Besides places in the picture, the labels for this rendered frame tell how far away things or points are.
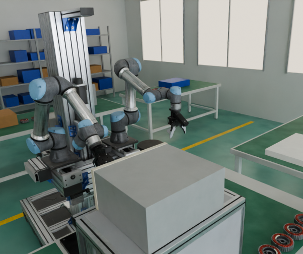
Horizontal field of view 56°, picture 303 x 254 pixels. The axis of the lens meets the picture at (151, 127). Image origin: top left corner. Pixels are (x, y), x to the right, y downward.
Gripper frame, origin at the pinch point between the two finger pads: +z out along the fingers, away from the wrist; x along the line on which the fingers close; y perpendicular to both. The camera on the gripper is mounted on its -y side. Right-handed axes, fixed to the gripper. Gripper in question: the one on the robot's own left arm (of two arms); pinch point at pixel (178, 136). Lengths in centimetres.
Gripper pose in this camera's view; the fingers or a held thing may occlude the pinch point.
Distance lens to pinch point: 204.6
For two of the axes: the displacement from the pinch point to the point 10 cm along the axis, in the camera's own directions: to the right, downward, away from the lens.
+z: 0.4, 9.4, 3.3
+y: -6.1, -2.4, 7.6
